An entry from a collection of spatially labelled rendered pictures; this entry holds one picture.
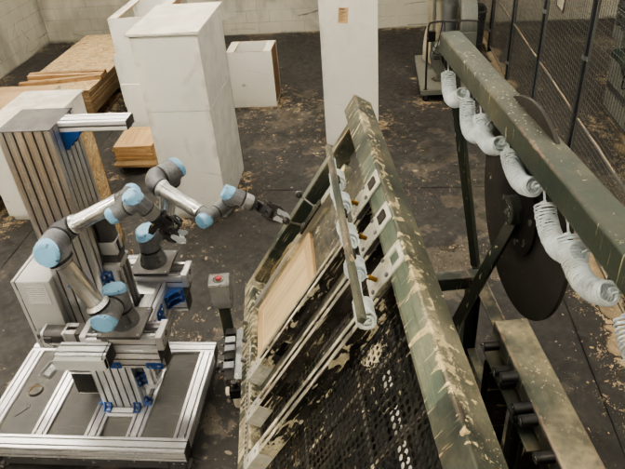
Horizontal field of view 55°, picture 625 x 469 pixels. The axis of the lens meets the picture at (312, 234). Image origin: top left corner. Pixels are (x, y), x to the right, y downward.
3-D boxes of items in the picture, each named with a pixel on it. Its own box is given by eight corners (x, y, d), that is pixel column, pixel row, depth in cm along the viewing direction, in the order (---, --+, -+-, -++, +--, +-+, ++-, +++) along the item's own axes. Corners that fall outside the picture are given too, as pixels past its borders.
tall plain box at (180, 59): (192, 174, 648) (156, 5, 548) (246, 173, 641) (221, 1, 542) (168, 221, 574) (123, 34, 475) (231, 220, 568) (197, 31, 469)
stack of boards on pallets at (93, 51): (93, 62, 988) (86, 34, 962) (154, 60, 977) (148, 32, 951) (22, 127, 788) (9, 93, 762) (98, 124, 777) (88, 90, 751)
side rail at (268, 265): (271, 279, 354) (253, 272, 351) (370, 125, 303) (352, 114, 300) (271, 286, 349) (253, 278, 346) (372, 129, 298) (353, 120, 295)
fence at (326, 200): (261, 303, 332) (254, 301, 331) (351, 167, 288) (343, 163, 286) (260, 310, 328) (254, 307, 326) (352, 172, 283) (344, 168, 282)
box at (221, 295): (213, 297, 359) (208, 274, 349) (233, 295, 360) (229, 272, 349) (212, 311, 349) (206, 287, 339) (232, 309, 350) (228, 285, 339)
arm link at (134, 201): (120, 191, 246) (136, 182, 243) (139, 207, 254) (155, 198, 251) (118, 205, 241) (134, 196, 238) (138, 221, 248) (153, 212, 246)
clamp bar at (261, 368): (260, 372, 290) (214, 357, 282) (398, 180, 234) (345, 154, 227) (260, 389, 281) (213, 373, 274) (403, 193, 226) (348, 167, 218)
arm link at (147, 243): (134, 249, 338) (128, 229, 330) (152, 237, 347) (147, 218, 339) (149, 256, 332) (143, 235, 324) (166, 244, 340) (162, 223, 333)
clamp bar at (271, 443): (259, 458, 251) (206, 443, 243) (424, 250, 196) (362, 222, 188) (259, 479, 243) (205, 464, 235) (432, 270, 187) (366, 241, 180)
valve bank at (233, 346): (225, 348, 349) (219, 317, 335) (250, 345, 349) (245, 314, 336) (220, 419, 308) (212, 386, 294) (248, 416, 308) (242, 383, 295)
